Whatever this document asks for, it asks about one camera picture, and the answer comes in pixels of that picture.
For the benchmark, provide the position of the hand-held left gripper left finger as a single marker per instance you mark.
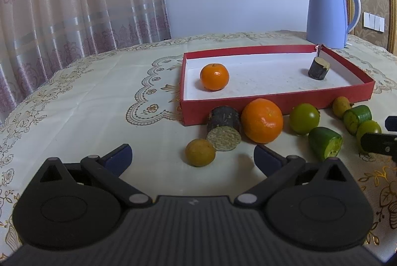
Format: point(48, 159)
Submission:
point(119, 158)

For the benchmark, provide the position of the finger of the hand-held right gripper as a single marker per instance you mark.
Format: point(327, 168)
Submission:
point(391, 122)
point(380, 145)

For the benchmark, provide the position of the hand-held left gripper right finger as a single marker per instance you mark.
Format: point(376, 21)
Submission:
point(266, 158)

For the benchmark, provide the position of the small green tomato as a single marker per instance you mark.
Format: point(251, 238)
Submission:
point(369, 128)

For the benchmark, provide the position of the cylindrical cucumber piece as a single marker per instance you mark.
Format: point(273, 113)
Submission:
point(356, 117)

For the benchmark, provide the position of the large orange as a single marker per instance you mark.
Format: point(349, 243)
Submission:
point(262, 120)

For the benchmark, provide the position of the brown longan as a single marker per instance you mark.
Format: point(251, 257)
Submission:
point(340, 106)
point(200, 152)

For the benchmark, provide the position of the large green tomato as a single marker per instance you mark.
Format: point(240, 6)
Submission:
point(304, 118)

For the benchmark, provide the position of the large eggplant piece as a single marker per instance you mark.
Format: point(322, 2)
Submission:
point(223, 123)

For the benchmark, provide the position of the red cardboard box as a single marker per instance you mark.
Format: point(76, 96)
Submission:
point(198, 112)

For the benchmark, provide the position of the tapered cucumber end piece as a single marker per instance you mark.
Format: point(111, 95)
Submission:
point(324, 141)

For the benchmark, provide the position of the small eggplant piece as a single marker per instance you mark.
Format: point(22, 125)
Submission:
point(318, 70)

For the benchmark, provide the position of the small orange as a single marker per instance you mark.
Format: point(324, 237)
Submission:
point(214, 76)

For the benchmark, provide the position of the light blue electric kettle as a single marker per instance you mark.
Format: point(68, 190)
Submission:
point(325, 14)

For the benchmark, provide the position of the pink patterned curtain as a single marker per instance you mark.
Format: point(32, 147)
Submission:
point(77, 5)

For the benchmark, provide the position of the white wall switch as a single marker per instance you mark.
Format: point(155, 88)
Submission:
point(373, 21)

